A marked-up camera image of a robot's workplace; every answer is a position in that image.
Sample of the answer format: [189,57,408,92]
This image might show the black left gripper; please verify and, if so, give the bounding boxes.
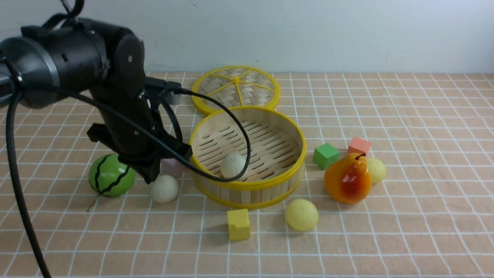
[87,86,192,183]

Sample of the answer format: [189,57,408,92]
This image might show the white bun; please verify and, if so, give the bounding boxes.
[150,175,179,203]
[220,153,246,178]

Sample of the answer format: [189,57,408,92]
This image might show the yellow bun front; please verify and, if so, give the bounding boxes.
[285,199,319,232]

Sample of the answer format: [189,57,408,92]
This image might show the yellow bun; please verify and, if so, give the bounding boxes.
[285,199,319,232]
[367,157,387,184]

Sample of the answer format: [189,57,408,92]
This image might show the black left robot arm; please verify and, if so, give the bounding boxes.
[1,18,192,183]

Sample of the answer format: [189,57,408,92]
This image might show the woven bamboo steamer lid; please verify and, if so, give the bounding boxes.
[192,66,281,110]

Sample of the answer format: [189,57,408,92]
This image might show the green toy watermelon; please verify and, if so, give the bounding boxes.
[86,154,136,212]

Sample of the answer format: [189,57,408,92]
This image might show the pink purple cube block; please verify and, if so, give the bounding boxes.
[160,158,186,178]

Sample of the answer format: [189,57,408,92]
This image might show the yellow cube block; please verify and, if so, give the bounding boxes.
[227,208,250,241]

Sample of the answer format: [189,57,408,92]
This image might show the green cube block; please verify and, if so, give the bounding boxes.
[313,143,340,170]

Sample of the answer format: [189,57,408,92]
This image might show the orange toy pear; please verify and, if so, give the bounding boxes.
[323,153,372,205]

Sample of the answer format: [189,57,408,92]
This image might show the salmon orange cube block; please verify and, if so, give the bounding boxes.
[347,137,371,154]

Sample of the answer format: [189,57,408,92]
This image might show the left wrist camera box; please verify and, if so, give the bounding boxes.
[144,77,182,105]

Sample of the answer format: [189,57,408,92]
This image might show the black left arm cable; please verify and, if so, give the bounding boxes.
[5,0,252,278]

